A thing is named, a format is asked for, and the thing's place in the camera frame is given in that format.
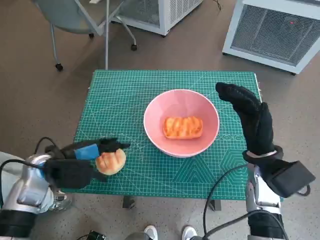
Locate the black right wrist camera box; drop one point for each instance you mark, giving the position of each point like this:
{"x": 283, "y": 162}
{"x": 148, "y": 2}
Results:
{"x": 290, "y": 178}

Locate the long orange striped toy bread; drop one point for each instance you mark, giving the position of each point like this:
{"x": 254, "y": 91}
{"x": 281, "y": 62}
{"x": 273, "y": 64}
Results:
{"x": 182, "y": 127}

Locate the grey office chair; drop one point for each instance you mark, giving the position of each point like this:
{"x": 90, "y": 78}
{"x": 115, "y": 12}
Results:
{"x": 65, "y": 15}

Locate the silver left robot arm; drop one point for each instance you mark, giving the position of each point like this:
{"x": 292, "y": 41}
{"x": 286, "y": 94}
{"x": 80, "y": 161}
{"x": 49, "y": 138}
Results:
{"x": 27, "y": 190}

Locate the small black device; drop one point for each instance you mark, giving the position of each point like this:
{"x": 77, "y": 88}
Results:
{"x": 96, "y": 236}

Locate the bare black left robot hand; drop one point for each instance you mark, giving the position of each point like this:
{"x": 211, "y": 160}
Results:
{"x": 82, "y": 151}

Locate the white shoe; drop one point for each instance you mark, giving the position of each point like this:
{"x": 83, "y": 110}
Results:
{"x": 150, "y": 232}
{"x": 189, "y": 232}

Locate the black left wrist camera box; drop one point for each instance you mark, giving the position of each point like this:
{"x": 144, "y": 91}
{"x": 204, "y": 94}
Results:
{"x": 70, "y": 173}

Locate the white mesh cabinet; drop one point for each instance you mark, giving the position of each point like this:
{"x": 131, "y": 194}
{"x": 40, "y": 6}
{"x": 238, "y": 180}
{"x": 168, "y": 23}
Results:
{"x": 272, "y": 32}
{"x": 155, "y": 12}

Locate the green cutting mat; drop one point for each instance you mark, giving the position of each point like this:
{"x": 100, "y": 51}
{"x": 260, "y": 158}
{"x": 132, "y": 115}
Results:
{"x": 155, "y": 175}

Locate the thin metal pole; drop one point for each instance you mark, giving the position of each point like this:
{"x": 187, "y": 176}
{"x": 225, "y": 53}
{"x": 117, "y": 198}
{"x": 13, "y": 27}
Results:
{"x": 107, "y": 37}

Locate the black table leg bracket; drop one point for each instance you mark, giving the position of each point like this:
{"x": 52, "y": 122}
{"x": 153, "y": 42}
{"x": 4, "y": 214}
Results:
{"x": 128, "y": 202}
{"x": 215, "y": 206}

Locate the round toy bread bun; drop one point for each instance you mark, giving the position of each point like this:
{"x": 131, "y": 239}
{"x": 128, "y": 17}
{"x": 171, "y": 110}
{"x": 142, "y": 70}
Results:
{"x": 111, "y": 162}

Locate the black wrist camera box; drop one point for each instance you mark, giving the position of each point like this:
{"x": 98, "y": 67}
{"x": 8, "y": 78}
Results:
{"x": 70, "y": 173}
{"x": 290, "y": 178}

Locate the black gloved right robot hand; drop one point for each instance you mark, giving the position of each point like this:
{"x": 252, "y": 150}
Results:
{"x": 257, "y": 130}

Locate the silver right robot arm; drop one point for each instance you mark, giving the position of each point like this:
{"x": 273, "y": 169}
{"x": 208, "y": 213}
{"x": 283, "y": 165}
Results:
{"x": 262, "y": 200}

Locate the pink bowl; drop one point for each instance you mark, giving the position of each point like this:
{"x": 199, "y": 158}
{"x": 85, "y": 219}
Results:
{"x": 155, "y": 125}

